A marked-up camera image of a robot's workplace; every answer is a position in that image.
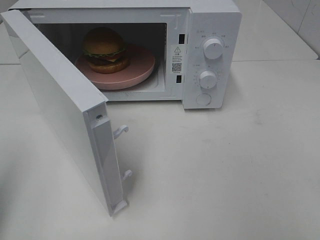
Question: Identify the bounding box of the round door release button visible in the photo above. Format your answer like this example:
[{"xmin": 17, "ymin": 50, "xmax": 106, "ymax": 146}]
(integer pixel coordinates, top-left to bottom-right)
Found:
[{"xmin": 196, "ymin": 93, "xmax": 212, "ymax": 106}]

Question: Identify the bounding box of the pink round plate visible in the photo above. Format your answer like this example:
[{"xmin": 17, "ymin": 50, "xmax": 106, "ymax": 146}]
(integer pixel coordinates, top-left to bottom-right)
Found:
[{"xmin": 75, "ymin": 44, "xmax": 156, "ymax": 90}]

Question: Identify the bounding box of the white microwave door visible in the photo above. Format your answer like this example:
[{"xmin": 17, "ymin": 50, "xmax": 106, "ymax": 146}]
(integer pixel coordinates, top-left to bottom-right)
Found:
[{"xmin": 1, "ymin": 10, "xmax": 132, "ymax": 216}]

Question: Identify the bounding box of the toy hamburger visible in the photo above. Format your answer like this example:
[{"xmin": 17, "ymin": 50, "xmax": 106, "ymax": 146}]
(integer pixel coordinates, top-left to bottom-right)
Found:
[{"xmin": 82, "ymin": 27, "xmax": 130, "ymax": 74}]

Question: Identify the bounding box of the lower white timer knob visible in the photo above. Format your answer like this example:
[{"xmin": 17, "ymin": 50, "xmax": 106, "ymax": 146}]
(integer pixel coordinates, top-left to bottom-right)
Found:
[{"xmin": 199, "ymin": 70, "xmax": 218, "ymax": 89}]

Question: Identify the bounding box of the white microwave oven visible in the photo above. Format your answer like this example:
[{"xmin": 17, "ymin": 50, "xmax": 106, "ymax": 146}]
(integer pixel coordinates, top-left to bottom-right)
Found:
[{"xmin": 7, "ymin": 0, "xmax": 242, "ymax": 109}]

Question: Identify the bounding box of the upper white power knob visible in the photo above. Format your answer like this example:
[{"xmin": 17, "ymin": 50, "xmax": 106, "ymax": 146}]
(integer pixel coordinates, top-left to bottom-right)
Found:
[{"xmin": 203, "ymin": 36, "xmax": 224, "ymax": 60}]

